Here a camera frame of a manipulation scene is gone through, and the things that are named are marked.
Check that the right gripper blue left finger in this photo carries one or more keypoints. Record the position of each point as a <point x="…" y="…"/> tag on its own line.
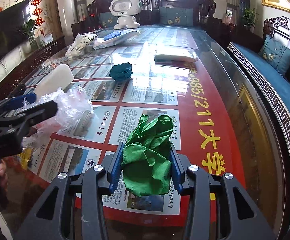
<point x="114" y="170"/>

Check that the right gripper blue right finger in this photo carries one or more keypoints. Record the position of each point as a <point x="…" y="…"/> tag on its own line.
<point x="177" y="170"/>

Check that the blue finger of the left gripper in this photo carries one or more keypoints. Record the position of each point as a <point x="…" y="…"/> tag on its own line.
<point x="18" y="102"/>

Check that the green paper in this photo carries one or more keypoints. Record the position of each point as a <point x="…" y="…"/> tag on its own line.
<point x="145" y="163"/>

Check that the yellow snack wrapper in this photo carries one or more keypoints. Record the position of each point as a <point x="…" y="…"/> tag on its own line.
<point x="25" y="157"/>

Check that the clear plastic bag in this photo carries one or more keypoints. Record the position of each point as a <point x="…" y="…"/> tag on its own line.
<point x="71" y="107"/>

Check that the wooden tv cabinet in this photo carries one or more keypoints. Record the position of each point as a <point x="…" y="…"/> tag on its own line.
<point x="33" y="61"/>

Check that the white plastic bottle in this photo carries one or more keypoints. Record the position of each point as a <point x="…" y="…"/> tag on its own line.
<point x="59" y="77"/>

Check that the black flat television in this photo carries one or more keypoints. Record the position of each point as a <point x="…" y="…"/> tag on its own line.
<point x="11" y="21"/>

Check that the bamboo plant in vase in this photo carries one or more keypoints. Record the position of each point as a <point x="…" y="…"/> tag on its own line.
<point x="28" y="29"/>

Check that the red chinese knot decoration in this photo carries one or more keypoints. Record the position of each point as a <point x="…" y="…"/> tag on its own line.
<point x="37" y="12"/>

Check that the white printed plastic bag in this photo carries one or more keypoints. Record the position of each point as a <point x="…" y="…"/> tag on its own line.
<point x="79" y="44"/>

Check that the dark teal crumpled paper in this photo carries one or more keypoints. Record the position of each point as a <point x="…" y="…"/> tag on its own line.
<point x="121" y="72"/>

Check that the white standing air conditioner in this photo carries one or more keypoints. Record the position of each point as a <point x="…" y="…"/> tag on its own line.
<point x="67" y="15"/>

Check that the white tissue pack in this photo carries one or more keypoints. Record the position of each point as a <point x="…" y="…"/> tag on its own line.
<point x="175" y="54"/>

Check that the white blue package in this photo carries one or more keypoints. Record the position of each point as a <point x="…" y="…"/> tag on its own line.
<point x="114" y="38"/>

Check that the long wooden sofa blue cushion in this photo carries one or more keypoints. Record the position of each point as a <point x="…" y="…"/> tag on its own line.
<point x="274" y="84"/>

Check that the white toy robot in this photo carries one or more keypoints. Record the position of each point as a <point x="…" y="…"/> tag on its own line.
<point x="125" y="11"/>

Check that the teal embroidered pillow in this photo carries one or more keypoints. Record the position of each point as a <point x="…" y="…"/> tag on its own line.
<point x="275" y="54"/>

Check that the far wooden sofa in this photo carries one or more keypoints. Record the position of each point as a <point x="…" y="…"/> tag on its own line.
<point x="185" y="13"/>

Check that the potted green plant corner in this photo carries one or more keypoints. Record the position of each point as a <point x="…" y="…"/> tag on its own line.
<point x="249" y="18"/>

